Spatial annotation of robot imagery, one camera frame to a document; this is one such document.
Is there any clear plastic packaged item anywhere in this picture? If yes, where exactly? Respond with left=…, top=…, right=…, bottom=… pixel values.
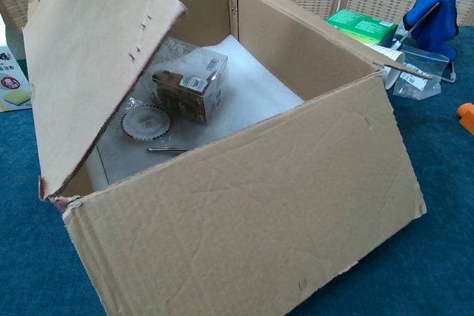
left=150, top=36, right=229, bottom=124

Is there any large brown cardboard box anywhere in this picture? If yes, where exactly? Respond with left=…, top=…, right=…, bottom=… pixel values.
left=21, top=0, right=434, bottom=316

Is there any white paper cup stack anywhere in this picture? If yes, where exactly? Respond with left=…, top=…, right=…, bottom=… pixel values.
left=366, top=42, right=407, bottom=90

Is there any blue cloth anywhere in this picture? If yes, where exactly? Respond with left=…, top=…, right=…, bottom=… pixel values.
left=403, top=0, right=464, bottom=61

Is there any green box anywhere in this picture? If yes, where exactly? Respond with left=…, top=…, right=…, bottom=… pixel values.
left=324, top=8, right=399, bottom=45

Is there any clear zip bag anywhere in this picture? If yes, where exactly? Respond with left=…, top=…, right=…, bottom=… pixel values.
left=392, top=44, right=455, bottom=101

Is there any white foam sheet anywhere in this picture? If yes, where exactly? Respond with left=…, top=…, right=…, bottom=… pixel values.
left=87, top=34, right=307, bottom=187

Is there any blue table cover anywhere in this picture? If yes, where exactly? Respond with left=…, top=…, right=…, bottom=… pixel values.
left=0, top=23, right=474, bottom=316

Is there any metal wire stand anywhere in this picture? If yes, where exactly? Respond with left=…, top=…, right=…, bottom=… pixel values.
left=392, top=1, right=457, bottom=84

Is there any orange purple toy block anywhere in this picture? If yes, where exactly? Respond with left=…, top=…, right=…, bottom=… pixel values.
left=455, top=102, right=474, bottom=135

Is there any sponge pack carton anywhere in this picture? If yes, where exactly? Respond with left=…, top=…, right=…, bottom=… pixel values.
left=0, top=23, right=34, bottom=112

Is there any round pin wheel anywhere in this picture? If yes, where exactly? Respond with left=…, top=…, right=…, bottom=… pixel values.
left=118, top=97, right=175, bottom=145

